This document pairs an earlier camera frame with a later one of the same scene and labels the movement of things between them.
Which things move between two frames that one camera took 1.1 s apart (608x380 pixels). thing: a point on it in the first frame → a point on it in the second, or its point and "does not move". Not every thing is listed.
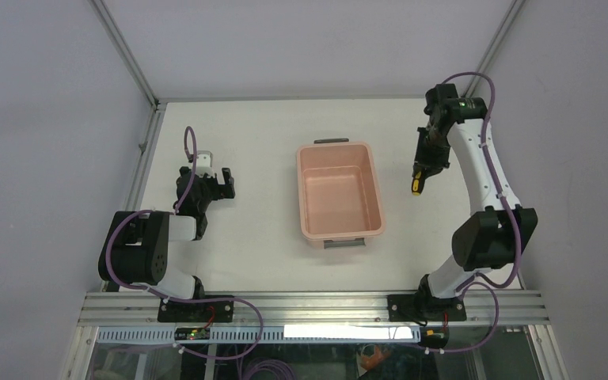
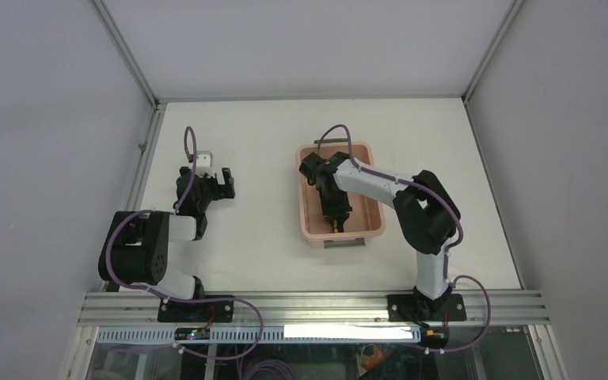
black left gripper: (221, 191) does not move
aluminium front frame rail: (312, 309) does not move
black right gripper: (433, 165) → (341, 210)
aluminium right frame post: (494, 47) does not move
